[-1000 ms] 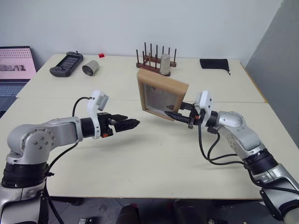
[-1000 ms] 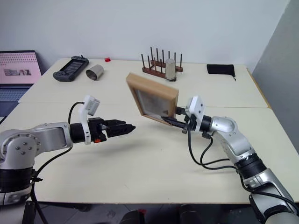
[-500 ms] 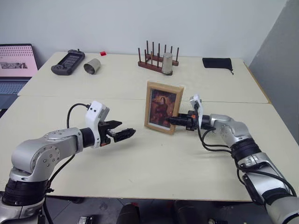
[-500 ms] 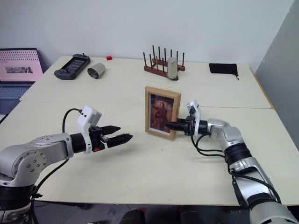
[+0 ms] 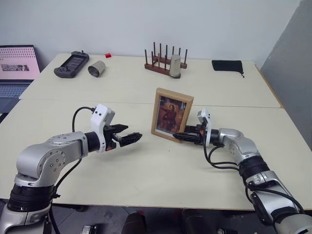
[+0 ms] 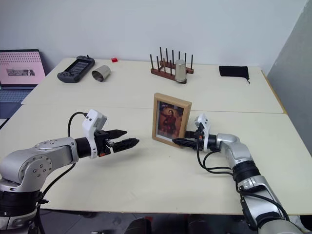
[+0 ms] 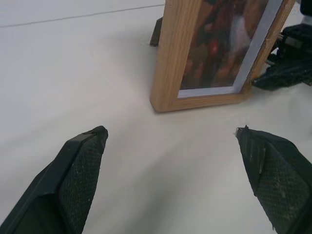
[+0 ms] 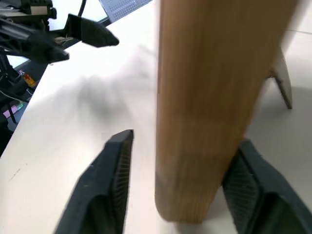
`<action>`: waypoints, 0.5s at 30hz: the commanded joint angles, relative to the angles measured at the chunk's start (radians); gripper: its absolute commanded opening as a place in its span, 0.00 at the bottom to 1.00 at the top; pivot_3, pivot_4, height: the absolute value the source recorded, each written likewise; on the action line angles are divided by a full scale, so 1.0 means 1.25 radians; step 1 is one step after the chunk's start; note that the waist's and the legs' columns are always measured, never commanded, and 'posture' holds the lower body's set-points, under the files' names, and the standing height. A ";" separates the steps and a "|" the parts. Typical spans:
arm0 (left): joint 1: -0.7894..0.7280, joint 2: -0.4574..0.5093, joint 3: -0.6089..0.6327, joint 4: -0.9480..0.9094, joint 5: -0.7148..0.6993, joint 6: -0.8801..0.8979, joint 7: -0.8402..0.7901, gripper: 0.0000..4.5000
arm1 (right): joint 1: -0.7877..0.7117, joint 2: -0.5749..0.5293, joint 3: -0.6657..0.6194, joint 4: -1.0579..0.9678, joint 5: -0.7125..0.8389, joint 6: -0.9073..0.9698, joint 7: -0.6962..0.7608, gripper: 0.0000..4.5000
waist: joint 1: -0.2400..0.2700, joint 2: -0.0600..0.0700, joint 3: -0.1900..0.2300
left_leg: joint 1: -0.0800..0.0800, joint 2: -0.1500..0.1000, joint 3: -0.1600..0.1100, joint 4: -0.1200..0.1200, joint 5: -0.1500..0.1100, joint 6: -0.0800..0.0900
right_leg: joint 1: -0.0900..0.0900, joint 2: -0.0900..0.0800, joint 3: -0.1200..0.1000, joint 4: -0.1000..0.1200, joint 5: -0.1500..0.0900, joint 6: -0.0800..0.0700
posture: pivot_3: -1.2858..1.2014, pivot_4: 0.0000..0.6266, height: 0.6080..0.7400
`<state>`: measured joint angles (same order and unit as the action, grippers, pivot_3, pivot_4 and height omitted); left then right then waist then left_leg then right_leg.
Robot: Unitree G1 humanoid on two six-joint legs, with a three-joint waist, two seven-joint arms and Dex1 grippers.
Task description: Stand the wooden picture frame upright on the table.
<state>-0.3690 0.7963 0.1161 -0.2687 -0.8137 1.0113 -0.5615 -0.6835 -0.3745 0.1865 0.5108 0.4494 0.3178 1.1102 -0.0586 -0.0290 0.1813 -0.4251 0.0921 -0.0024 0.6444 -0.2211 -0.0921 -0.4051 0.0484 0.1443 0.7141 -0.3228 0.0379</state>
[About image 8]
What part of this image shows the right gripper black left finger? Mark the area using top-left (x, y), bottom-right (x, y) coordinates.
top-left (55, 129), bottom-right (135, 234)

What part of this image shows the grey perforated metal panel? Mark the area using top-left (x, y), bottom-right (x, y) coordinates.
top-left (98, 0), bottom-right (150, 24)

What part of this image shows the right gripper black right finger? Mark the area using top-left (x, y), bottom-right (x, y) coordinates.
top-left (222, 138), bottom-right (312, 234)

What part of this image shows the pink paper note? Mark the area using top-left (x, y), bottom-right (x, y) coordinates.
top-left (2, 103), bottom-right (24, 119)

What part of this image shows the black cable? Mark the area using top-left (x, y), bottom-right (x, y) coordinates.
top-left (78, 0), bottom-right (88, 18)

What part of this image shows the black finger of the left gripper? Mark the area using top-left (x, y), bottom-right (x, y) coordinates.
top-left (23, 31), bottom-right (71, 64)
top-left (63, 13), bottom-right (120, 48)

